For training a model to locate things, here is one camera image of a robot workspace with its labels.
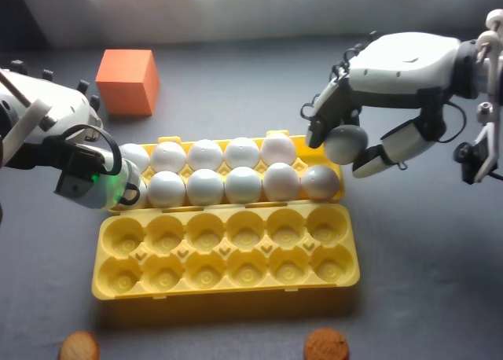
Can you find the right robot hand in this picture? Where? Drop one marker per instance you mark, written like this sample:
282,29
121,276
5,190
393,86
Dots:
401,69

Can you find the orange cube block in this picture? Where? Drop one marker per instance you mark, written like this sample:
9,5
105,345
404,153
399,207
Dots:
125,81

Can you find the pale round cookie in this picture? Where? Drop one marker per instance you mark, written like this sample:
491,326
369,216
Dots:
78,346

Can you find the grey table cloth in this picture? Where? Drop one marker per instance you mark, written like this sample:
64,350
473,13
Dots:
412,258

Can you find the brown round cookie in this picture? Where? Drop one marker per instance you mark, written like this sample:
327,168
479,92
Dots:
326,344

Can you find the yellow egg carton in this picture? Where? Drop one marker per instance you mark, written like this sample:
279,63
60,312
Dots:
220,254

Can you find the white toy egg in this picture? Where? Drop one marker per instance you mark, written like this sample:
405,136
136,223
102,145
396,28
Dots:
242,184
280,181
320,183
347,144
144,197
241,151
168,155
277,148
204,153
137,153
166,189
204,186

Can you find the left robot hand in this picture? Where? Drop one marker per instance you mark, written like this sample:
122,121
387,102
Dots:
67,100

